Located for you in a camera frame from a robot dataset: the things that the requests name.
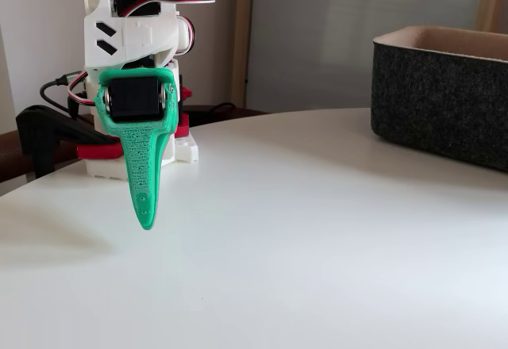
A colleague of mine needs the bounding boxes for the dark grey felt box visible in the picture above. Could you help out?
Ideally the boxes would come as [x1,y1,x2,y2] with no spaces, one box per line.
[371,25,508,174]

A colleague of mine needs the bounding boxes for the black and red table clamp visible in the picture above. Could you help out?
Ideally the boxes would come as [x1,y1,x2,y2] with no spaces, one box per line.
[15,104,122,179]
[174,74,192,139]

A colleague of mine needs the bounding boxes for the black USB cable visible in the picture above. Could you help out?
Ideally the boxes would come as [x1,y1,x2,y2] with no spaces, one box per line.
[39,70,87,118]

